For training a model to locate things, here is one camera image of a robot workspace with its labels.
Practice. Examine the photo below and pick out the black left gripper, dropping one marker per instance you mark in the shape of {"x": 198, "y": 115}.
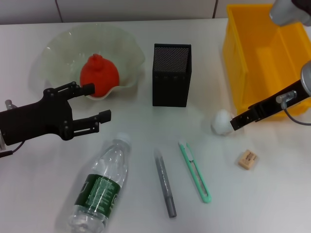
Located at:
{"x": 36, "y": 119}

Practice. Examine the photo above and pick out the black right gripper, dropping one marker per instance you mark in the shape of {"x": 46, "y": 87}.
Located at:
{"x": 272, "y": 103}

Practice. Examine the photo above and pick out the white paper ball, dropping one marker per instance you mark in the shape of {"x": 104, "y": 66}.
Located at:
{"x": 221, "y": 121}

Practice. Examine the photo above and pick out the orange toy fruit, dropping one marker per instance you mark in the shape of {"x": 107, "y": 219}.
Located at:
{"x": 100, "y": 75}

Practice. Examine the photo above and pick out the small beige eraser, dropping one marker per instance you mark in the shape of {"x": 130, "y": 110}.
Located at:
{"x": 247, "y": 159}

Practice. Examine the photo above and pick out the mint green utility knife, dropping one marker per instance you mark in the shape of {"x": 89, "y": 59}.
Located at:
{"x": 194, "y": 167}

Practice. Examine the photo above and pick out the clear green-label water bottle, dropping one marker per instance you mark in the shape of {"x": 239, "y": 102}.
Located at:
{"x": 102, "y": 191}

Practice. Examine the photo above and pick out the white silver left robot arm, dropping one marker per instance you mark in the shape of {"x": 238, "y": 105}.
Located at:
{"x": 2, "y": 142}

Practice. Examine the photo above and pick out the green glass fruit plate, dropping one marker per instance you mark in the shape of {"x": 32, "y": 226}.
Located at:
{"x": 63, "y": 48}

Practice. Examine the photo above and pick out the black mesh pen holder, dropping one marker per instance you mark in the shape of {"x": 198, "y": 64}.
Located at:
{"x": 170, "y": 85}

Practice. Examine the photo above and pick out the grey marker pen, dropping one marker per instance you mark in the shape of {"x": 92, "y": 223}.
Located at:
{"x": 164, "y": 179}

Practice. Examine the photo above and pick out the yellow plastic bin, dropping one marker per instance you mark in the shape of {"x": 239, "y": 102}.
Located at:
{"x": 262, "y": 60}

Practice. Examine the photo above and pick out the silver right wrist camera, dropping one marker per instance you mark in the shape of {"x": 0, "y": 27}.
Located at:
{"x": 286, "y": 12}

